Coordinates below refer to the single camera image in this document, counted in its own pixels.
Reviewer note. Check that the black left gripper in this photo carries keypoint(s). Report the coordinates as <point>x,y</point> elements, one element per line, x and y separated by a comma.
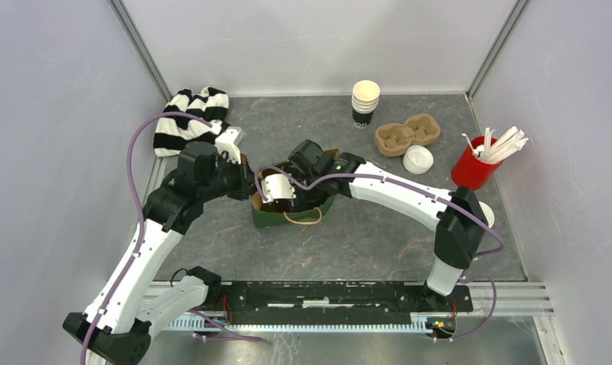
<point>246,178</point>

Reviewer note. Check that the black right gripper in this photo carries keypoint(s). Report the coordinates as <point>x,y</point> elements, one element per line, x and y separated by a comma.
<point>299,203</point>

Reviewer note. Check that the green brown paper bag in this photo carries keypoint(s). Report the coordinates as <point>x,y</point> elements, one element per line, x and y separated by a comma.
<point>268,215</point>

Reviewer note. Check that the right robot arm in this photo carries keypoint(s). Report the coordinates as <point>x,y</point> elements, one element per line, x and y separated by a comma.
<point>455,216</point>

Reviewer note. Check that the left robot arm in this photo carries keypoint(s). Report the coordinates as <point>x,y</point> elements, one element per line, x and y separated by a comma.
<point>118,327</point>

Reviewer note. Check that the black white striped cloth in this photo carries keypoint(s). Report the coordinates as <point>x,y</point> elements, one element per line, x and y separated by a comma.
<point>209,108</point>

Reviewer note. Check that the brown cardboard cup carrier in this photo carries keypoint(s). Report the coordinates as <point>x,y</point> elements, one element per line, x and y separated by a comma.
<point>394,139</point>

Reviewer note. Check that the stack of paper cups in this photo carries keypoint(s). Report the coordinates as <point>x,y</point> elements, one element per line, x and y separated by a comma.
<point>364,100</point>

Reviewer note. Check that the red cup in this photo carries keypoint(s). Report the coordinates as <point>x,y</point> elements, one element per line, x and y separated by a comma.
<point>470,172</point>

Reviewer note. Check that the white wrapped straws bundle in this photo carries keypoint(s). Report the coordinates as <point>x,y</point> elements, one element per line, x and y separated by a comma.
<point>493,152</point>

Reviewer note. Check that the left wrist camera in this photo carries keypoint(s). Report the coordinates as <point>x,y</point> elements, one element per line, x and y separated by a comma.
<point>227,142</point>

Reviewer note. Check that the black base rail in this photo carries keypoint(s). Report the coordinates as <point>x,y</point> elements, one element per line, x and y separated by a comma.
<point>325,302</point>

